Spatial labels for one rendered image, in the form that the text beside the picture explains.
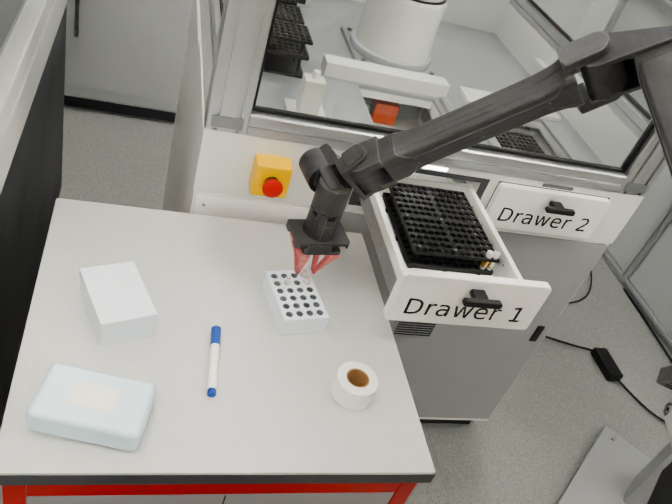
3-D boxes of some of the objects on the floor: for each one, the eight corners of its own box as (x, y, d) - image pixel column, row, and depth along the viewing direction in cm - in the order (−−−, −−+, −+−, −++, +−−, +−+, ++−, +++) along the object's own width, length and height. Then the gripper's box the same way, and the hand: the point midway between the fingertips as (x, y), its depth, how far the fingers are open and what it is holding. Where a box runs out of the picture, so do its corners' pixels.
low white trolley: (312, 659, 147) (436, 472, 102) (5, 687, 129) (-11, 473, 83) (283, 435, 190) (362, 232, 144) (50, 431, 171) (56, 197, 125)
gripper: (305, 218, 108) (283, 286, 117) (361, 219, 112) (335, 284, 122) (294, 193, 113) (273, 259, 122) (348, 195, 117) (323, 259, 126)
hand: (305, 269), depth 121 cm, fingers open, 3 cm apart
